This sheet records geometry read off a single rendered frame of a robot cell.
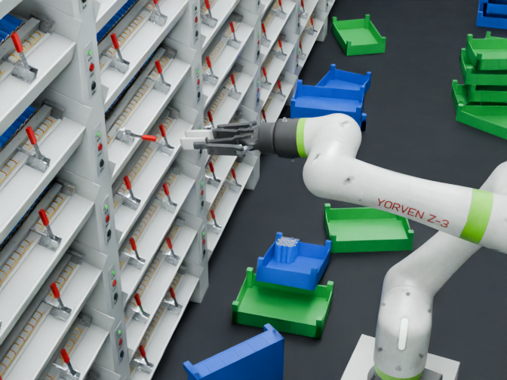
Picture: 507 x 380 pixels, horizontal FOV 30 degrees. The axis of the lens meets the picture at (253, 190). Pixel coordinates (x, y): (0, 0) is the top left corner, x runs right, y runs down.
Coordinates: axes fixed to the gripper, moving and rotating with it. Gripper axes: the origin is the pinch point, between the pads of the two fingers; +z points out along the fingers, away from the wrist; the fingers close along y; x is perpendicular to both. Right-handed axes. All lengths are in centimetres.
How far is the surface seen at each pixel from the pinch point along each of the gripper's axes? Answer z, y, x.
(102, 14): 9.6, -11.2, 37.8
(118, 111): 21.8, 6.3, 4.7
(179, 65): 18.6, 41.9, -0.2
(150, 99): 19.5, 20.3, 0.5
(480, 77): -51, 196, -86
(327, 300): -9, 56, -97
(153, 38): 13.6, 18.7, 18.5
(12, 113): 10, -53, 37
